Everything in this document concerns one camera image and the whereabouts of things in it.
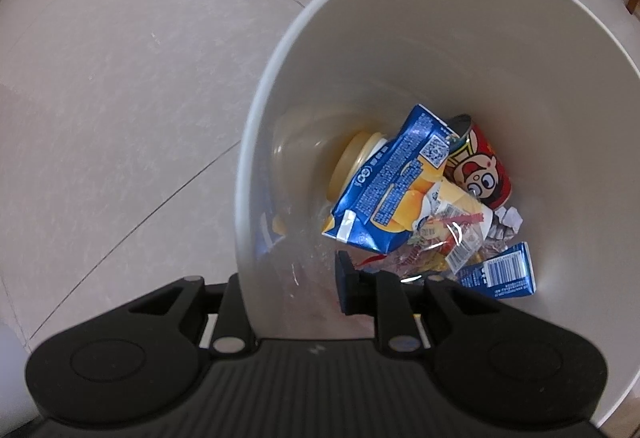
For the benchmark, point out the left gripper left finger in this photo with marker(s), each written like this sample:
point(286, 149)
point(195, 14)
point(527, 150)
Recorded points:
point(232, 331)

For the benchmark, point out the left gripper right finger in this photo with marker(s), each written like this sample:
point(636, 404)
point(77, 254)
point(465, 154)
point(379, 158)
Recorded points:
point(395, 307)

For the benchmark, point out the blue snack bag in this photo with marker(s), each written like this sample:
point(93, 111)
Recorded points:
point(380, 207)

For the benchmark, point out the red clear snack wrapper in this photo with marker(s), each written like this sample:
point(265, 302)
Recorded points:
point(454, 230)

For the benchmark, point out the orange milk tea cup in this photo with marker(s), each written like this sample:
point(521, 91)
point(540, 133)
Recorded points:
point(357, 152)

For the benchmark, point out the blue milk carton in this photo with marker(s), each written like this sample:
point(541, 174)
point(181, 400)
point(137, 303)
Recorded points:
point(509, 275)

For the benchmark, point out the white tissue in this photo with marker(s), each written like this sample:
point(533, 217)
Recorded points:
point(505, 224)

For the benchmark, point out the red soda can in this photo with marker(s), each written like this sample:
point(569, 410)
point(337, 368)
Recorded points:
point(474, 166)

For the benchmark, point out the white plastic trash bin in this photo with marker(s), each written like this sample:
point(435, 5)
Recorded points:
point(552, 90)

